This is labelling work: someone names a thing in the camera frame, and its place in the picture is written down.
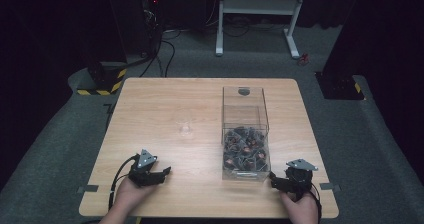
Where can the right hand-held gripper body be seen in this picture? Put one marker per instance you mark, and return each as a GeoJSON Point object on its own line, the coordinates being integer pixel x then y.
{"type": "Point", "coordinates": [300, 175]}

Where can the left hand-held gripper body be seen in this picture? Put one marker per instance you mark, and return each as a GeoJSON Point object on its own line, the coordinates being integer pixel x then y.
{"type": "Point", "coordinates": [142, 170]}

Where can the person's left hand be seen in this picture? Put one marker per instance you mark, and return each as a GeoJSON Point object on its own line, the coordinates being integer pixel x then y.
{"type": "Point", "coordinates": [130, 194]}

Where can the person's right hand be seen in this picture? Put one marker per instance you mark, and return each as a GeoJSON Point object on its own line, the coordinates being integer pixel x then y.
{"type": "Point", "coordinates": [301, 209]}

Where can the grey tape strip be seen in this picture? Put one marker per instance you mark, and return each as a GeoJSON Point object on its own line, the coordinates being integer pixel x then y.
{"type": "Point", "coordinates": [330, 186]}
{"type": "Point", "coordinates": [88, 188]}

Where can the pile of dark small packets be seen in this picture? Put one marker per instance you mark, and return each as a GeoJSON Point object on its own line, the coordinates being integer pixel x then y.
{"type": "Point", "coordinates": [246, 149]}

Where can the clear glass cup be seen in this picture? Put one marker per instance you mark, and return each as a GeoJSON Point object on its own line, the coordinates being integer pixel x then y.
{"type": "Point", "coordinates": [185, 125]}

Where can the clear plastic box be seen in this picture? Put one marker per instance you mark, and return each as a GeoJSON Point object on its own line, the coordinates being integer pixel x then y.
{"type": "Point", "coordinates": [245, 134]}

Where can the black yellow striped stand base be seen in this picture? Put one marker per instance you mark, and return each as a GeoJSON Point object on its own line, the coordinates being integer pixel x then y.
{"type": "Point", "coordinates": [103, 82]}

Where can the small red floor object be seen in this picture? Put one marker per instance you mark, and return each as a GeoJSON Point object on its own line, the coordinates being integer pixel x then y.
{"type": "Point", "coordinates": [302, 59]}

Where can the black equipment tower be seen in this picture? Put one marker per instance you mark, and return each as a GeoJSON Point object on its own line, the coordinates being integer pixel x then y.
{"type": "Point", "coordinates": [136, 17]}

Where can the white metal stand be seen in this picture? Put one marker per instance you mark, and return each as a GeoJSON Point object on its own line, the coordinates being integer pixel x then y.
{"type": "Point", "coordinates": [258, 6]}

